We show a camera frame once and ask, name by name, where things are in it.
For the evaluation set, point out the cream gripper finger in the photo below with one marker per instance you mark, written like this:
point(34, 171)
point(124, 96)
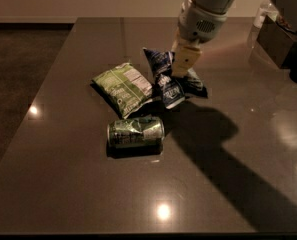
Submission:
point(185, 56)
point(178, 42)

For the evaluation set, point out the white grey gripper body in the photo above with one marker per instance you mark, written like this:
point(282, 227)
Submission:
point(198, 26)

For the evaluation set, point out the blue chip bag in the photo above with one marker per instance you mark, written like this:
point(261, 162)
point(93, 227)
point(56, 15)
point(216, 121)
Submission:
point(173, 90)

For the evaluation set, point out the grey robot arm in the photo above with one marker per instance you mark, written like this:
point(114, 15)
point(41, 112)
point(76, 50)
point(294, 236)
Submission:
point(214, 6)

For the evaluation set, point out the green jalapeno chip bag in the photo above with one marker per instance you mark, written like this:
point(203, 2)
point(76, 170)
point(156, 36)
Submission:
point(126, 88)

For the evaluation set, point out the clear plastic bottle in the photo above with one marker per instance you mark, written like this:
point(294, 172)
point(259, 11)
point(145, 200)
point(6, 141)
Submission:
point(266, 9)

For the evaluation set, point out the dark box stand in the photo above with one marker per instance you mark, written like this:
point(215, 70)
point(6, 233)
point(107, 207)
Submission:
point(280, 45)

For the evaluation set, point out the crushed green soda can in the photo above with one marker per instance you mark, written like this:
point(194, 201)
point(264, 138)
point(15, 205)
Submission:
point(135, 132)

